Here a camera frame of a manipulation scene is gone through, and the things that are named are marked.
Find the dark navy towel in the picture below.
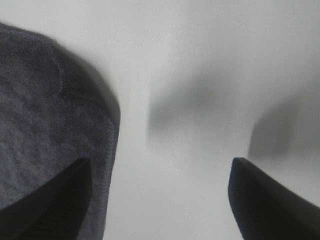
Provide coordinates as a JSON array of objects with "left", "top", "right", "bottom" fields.
[{"left": 0, "top": 24, "right": 118, "bottom": 240}]

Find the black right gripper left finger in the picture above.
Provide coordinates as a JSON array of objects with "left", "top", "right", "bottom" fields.
[{"left": 0, "top": 158, "right": 92, "bottom": 240}]

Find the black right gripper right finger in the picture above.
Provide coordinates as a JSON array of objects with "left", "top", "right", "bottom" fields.
[{"left": 227, "top": 157, "right": 320, "bottom": 240}]

